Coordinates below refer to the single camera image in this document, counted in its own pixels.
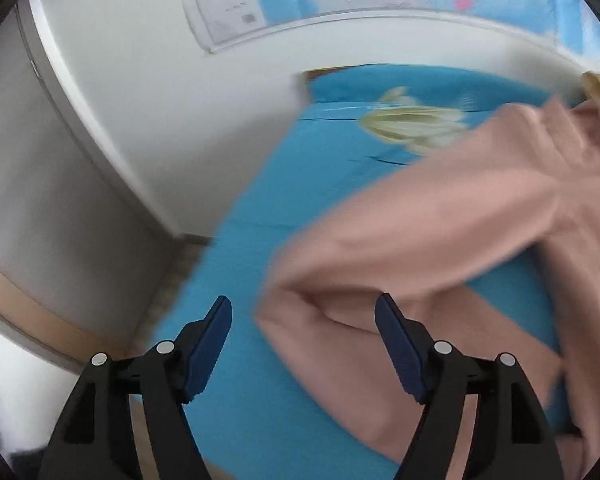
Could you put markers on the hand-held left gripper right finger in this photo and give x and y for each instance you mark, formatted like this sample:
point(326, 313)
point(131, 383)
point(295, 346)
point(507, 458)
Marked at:
point(399, 345)

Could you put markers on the pink pants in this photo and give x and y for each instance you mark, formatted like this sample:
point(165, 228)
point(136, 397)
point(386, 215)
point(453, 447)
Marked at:
point(430, 240)

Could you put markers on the wooden bed frame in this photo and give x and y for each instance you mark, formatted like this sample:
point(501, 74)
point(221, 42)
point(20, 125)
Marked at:
point(307, 82)

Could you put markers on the blue floral bed sheet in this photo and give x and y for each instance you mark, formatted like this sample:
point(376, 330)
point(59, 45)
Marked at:
point(300, 175)

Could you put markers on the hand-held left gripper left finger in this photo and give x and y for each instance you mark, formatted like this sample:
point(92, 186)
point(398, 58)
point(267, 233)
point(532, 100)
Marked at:
point(209, 347)

